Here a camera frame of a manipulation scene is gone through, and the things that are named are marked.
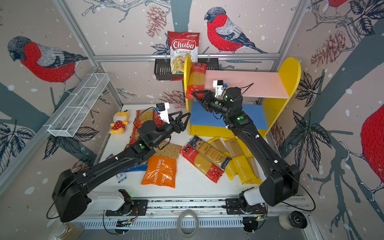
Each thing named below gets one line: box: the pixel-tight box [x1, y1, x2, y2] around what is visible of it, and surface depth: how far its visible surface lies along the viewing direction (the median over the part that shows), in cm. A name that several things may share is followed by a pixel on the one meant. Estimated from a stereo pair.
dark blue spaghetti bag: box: [187, 135, 232, 170], surface depth 92 cm
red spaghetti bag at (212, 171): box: [180, 143, 225, 184], surface depth 87 cm
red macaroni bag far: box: [132, 108, 162, 132], surface depth 109 cm
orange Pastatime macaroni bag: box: [141, 141, 183, 189], surface depth 82 cm
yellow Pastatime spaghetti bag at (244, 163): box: [223, 136, 262, 185], surface depth 88 cm
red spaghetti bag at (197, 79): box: [185, 62, 208, 99], surface depth 74 cm
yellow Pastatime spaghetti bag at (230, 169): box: [207, 136, 237, 181], surface depth 92 cm
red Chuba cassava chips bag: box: [167, 31, 200, 74], surface depth 85 cm
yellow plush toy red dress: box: [109, 111, 129, 135], surface depth 106 cm
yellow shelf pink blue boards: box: [184, 54, 301, 137], surface depth 71 cm
